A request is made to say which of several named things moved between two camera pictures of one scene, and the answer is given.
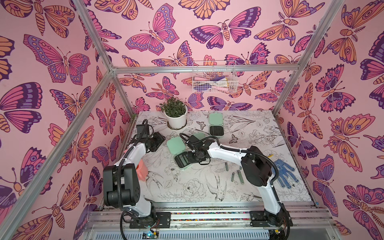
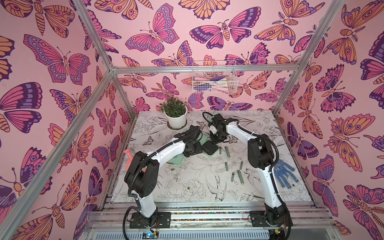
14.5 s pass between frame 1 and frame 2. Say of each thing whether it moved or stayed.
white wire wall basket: stayed
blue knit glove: stayed
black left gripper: moved
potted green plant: stayed
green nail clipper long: stayed
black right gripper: moved
